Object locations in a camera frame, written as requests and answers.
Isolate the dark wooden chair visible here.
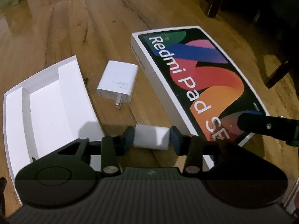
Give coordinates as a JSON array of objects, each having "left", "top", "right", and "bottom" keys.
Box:
[{"left": 205, "top": 0, "right": 298, "bottom": 88}]

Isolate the white box tray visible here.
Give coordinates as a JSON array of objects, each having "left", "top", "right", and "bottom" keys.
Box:
[{"left": 3, "top": 56, "right": 104, "bottom": 207}]

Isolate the white charger with prongs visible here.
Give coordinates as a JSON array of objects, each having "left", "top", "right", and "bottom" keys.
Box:
[{"left": 96, "top": 60, "right": 138, "bottom": 109}]

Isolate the small white cable box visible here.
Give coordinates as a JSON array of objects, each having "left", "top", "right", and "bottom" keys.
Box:
[{"left": 133, "top": 124, "right": 170, "bottom": 150}]

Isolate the Redmi Pad SE box lid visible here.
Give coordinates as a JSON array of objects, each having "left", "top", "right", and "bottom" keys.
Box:
[{"left": 130, "top": 25, "right": 268, "bottom": 169}]

